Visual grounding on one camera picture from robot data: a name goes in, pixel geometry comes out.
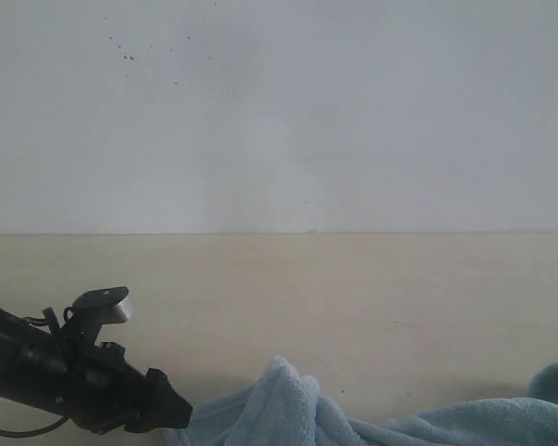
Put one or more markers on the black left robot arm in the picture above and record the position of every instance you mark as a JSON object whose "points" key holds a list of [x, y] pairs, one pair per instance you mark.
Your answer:
{"points": [[55, 364]]}

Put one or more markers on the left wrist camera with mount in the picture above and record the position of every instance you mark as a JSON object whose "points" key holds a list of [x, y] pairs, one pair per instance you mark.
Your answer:
{"points": [[89, 312]]}

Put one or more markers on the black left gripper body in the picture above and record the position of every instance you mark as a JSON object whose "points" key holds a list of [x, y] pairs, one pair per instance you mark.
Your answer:
{"points": [[103, 392]]}

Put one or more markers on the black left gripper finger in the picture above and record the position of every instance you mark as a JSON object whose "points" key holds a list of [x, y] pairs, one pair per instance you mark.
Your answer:
{"points": [[163, 407]]}

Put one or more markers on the light blue terry towel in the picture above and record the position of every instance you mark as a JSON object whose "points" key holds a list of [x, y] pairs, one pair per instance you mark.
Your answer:
{"points": [[284, 407]]}

